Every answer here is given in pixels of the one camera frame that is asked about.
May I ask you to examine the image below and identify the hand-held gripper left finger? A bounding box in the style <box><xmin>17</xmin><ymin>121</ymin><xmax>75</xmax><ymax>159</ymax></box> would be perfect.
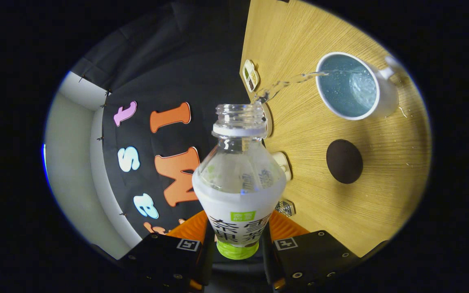
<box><xmin>121</xmin><ymin>210</ymin><xmax>215</xmax><ymax>293</ymax></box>

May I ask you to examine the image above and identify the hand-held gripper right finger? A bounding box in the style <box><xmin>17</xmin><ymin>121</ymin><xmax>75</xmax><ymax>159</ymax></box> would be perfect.
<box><xmin>261</xmin><ymin>210</ymin><xmax>361</xmax><ymax>291</ymax></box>

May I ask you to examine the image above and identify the clear plastic juice bottle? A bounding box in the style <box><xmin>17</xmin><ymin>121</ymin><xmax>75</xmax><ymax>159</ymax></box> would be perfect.
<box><xmin>192</xmin><ymin>103</ymin><xmax>287</xmax><ymax>260</ymax></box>

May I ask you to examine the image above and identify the dark brown round coaster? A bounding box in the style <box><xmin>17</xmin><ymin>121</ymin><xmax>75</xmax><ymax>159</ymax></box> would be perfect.
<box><xmin>326</xmin><ymin>139</ymin><xmax>363</xmax><ymax>184</ymax></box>

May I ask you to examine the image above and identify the clear juice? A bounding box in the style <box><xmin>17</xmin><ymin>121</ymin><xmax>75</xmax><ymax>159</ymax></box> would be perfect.
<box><xmin>253</xmin><ymin>70</ymin><xmax>329</xmax><ymax>105</ymax></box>

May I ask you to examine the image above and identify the white cup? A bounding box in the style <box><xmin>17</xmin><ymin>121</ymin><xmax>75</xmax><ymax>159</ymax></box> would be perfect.
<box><xmin>315</xmin><ymin>52</ymin><xmax>401</xmax><ymax>121</ymax></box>

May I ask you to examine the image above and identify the white toaster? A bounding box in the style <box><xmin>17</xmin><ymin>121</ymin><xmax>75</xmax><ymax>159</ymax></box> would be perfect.
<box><xmin>272</xmin><ymin>152</ymin><xmax>292</xmax><ymax>181</ymax></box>

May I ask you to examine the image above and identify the wooden table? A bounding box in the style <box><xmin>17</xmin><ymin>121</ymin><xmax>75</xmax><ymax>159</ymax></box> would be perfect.
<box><xmin>239</xmin><ymin>0</ymin><xmax>432</xmax><ymax>258</ymax></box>

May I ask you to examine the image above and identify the white divided spice dish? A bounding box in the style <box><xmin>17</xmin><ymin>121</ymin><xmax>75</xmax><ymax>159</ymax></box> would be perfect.
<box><xmin>243</xmin><ymin>59</ymin><xmax>259</xmax><ymax>93</ymax></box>

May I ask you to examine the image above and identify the black backdrop cloth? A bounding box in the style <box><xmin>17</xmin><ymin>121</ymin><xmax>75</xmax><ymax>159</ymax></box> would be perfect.
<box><xmin>70</xmin><ymin>0</ymin><xmax>267</xmax><ymax>245</ymax></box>

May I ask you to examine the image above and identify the metal wire utensil holder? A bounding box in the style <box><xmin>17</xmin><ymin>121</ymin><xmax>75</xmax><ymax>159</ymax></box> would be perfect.
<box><xmin>275</xmin><ymin>199</ymin><xmax>296</xmax><ymax>217</ymax></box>

